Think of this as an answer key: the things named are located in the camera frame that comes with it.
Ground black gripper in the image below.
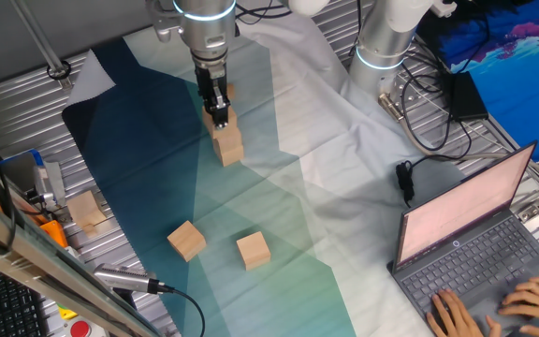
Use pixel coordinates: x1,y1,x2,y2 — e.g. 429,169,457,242
193,63,231,130

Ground wooden cube block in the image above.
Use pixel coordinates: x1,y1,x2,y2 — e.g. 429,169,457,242
235,230,272,271
166,219,208,263
212,144,246,169
211,126,243,154
201,106,239,140
66,189,108,229

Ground person's left hand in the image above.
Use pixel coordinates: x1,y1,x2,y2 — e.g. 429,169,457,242
426,288,503,337

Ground blue green white cloth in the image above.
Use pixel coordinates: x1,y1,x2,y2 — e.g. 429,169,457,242
61,11,467,337

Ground silver cylindrical device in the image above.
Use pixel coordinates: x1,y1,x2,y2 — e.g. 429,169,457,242
92,262,175,296

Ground grey metal pole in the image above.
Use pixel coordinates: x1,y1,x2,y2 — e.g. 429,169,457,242
9,0,73,90

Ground orange button box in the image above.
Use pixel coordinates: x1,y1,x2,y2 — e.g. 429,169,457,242
39,219,69,249

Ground black power adapter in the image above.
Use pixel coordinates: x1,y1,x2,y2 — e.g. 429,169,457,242
445,69,489,123

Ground grey box red button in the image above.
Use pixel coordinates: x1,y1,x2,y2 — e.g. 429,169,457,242
66,317,95,337

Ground grey laptop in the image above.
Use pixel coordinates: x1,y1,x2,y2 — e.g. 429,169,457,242
386,139,539,337

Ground black keyboard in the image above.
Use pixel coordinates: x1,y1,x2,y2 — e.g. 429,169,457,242
0,261,49,337

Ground blue illustrated mat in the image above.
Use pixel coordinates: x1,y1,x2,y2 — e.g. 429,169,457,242
416,0,539,163

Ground silver camera mount bracket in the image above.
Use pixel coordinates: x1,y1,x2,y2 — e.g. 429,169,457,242
146,0,185,44

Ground metal hose connector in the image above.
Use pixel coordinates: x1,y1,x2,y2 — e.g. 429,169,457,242
377,91,404,124

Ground black base cables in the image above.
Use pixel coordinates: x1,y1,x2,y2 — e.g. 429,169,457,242
398,41,474,154

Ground black device cable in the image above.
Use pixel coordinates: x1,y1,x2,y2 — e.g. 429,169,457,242
156,280,207,337

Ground black tied power cable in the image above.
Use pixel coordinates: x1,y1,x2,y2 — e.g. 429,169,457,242
394,105,474,208

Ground aluminium frame beam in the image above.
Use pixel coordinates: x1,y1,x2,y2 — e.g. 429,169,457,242
0,186,163,337

